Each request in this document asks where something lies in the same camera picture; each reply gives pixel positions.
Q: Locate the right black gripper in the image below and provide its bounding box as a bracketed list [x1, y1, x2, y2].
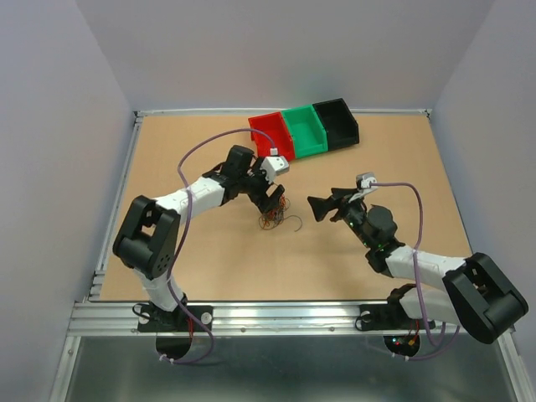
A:
[307, 186, 373, 248]

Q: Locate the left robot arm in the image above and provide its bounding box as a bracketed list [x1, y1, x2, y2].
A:
[112, 145, 289, 330]

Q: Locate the aluminium front rail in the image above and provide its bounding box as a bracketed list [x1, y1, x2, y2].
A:
[66, 297, 516, 337]

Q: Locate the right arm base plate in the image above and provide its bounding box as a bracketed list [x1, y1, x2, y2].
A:
[354, 303, 424, 332]

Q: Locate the red plastic bin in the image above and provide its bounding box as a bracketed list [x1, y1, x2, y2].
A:
[248, 111, 296, 162]

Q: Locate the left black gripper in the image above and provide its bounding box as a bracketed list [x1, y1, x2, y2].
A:
[237, 157, 283, 213]

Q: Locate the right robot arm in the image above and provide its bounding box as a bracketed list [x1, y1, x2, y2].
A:
[307, 188, 528, 344]

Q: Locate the black plastic bin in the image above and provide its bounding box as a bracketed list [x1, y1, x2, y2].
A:
[312, 98, 360, 151]

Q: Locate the green plastic bin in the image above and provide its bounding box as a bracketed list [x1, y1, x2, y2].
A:
[281, 105, 327, 158]

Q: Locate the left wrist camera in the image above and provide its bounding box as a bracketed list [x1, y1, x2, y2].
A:
[260, 156, 290, 183]

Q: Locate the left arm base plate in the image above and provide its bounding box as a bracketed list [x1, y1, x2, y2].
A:
[131, 302, 214, 333]

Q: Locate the orange wire bundle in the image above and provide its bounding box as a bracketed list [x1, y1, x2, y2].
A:
[256, 194, 304, 233]

